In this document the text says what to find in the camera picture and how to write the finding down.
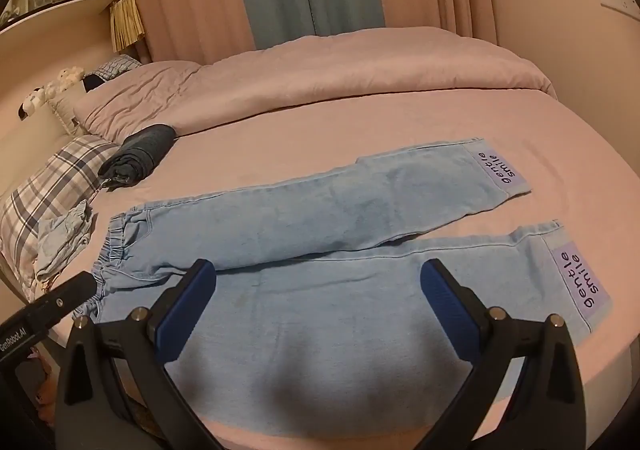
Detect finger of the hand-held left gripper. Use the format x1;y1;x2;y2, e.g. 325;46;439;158
25;272;98;329

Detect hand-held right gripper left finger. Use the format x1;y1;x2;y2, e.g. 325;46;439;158
54;258;223;450

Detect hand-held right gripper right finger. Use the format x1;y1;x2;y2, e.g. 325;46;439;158
410;258;587;450

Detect light blue denim pants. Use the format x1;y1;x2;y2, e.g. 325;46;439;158
72;137;613;431

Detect small light blue garment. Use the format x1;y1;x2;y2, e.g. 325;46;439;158
34;200;96;283

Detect plaid pillow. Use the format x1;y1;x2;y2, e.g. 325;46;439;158
0;135;121;291

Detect dark grey folded garment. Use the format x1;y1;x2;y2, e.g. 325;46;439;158
97;125;177;191

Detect black and white plush toy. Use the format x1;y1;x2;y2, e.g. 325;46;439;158
16;86;49;121

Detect pink bed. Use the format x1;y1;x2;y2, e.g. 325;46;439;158
47;84;640;450

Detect pink pillow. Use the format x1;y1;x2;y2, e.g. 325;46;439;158
74;60;203;143

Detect small blue checked pillow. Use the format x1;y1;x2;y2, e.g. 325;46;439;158
82;54;143;91

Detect cream headboard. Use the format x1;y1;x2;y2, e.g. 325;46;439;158
0;0;116;211

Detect pink duvet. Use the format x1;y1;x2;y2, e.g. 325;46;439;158
170;27;558;138

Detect straw tassel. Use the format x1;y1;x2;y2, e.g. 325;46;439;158
109;0;147;53

